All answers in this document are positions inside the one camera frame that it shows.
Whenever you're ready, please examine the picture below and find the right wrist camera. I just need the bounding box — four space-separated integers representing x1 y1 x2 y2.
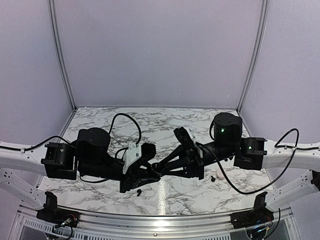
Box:
186 128 203 159

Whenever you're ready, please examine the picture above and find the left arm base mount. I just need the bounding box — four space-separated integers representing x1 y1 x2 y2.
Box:
36 191 80 240

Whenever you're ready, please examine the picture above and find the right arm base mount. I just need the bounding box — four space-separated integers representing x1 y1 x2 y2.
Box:
230 192 274 240

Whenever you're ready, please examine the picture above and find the white earbud charging case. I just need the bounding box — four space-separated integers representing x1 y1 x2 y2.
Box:
215 169 225 180

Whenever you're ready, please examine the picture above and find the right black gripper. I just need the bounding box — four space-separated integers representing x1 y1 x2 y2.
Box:
159 141 237 181

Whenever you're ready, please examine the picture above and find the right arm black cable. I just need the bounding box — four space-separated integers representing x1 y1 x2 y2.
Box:
214 128 300 195

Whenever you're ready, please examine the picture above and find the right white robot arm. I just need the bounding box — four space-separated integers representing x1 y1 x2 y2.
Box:
151 112 320 224

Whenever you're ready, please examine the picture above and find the black earbud charging case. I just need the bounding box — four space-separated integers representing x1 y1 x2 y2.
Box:
151 162 164 177

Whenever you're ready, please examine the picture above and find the aluminium front rail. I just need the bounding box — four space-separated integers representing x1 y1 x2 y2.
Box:
9 199 301 240

